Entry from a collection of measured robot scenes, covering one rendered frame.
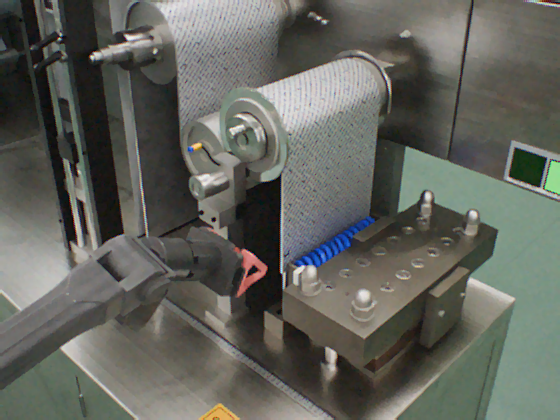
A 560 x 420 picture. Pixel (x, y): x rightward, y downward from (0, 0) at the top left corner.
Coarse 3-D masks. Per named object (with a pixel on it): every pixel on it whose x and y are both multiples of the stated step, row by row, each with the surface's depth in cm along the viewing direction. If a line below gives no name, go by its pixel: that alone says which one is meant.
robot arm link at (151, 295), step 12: (108, 240) 77; (168, 276) 78; (144, 288) 75; (156, 288) 75; (168, 288) 87; (144, 300) 75; (156, 300) 78; (132, 312) 83; (144, 312) 85; (120, 324) 84; (132, 324) 85; (144, 324) 87
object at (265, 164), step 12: (372, 72) 109; (228, 108) 98; (240, 108) 96; (252, 108) 94; (264, 120) 94; (276, 132) 93; (276, 144) 94; (276, 156) 95; (252, 168) 100; (264, 168) 98
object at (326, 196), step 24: (360, 144) 109; (312, 168) 101; (336, 168) 106; (360, 168) 112; (288, 192) 99; (312, 192) 104; (336, 192) 109; (360, 192) 115; (288, 216) 101; (312, 216) 106; (336, 216) 112; (360, 216) 118; (288, 240) 104; (312, 240) 109
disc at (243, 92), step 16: (240, 96) 96; (256, 96) 93; (224, 112) 100; (240, 112) 97; (272, 112) 92; (224, 128) 101; (224, 144) 103; (288, 144) 93; (256, 176) 100; (272, 176) 98
